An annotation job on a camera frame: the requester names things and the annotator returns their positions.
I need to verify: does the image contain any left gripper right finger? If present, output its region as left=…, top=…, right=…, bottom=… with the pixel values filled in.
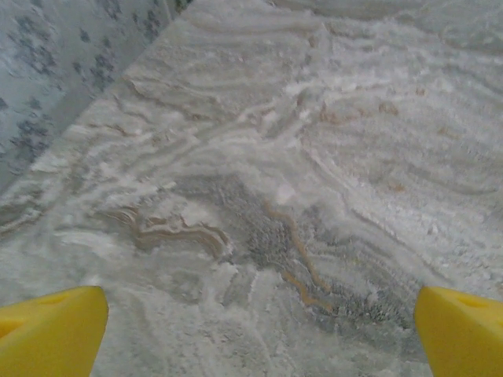
left=415, top=285, right=503, bottom=377

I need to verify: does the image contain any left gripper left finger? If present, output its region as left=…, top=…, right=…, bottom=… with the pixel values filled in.
left=0, top=285, right=109, bottom=377

